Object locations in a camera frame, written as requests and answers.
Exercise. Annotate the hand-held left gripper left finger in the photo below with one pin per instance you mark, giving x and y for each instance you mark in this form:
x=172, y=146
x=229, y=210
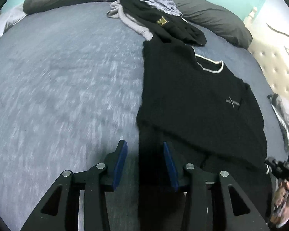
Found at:
x=119, y=166

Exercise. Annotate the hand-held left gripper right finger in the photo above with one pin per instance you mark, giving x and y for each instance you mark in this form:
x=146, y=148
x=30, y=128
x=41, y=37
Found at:
x=171, y=166

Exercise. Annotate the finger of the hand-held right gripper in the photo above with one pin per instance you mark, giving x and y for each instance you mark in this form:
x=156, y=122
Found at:
x=272, y=161
x=274, y=171

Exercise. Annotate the black sweater with white trim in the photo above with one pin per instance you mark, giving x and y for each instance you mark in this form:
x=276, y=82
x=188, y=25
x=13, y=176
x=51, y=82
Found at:
x=195, y=101

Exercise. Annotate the person's right hand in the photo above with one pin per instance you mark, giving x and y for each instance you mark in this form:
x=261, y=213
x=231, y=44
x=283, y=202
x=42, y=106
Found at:
x=285, y=199

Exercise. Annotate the folded black white garment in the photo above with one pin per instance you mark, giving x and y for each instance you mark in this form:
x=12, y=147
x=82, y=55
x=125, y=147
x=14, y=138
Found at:
x=278, y=115

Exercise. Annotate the blue patterned bed cover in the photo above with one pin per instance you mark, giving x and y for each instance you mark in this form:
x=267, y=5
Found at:
x=62, y=89

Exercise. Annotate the cream tufted headboard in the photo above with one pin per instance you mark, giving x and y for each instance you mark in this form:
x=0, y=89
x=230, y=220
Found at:
x=274, y=65

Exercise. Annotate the light grey hoodie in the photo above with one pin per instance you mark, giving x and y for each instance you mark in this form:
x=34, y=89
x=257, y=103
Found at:
x=130, y=19

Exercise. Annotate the light grey quilt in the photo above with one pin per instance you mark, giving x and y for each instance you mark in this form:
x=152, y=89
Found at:
x=4, y=24

